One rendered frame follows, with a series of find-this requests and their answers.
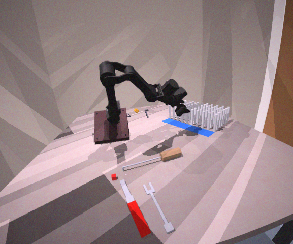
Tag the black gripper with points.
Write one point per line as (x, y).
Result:
(181, 108)

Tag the blue flat strip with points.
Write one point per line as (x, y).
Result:
(189, 127)

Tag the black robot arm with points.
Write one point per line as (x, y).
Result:
(108, 78)

